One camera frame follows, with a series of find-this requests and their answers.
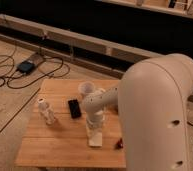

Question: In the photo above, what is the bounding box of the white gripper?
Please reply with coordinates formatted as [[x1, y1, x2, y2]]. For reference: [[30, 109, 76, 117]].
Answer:
[[86, 111, 105, 142]]

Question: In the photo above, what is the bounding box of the white sponge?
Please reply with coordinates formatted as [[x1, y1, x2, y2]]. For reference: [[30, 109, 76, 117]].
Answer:
[[88, 132, 102, 147]]

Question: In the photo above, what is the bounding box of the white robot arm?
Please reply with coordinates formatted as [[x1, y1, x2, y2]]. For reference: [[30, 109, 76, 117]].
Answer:
[[82, 53, 193, 171]]

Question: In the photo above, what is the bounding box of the black phone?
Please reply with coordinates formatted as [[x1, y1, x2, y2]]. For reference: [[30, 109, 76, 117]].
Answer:
[[68, 99, 81, 119]]

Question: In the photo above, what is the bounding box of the wooden table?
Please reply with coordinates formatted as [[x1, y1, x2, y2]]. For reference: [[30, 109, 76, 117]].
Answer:
[[16, 79, 126, 168]]

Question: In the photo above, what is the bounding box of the translucent plastic cup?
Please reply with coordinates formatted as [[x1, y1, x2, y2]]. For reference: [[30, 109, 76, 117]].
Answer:
[[78, 81, 95, 98]]

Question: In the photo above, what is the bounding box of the clear plastic bottle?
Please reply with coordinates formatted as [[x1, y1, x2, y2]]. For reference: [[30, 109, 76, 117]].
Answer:
[[37, 98, 56, 125]]

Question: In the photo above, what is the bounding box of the blue power adapter box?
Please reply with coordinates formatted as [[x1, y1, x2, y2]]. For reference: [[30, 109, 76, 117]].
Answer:
[[17, 61, 35, 74]]

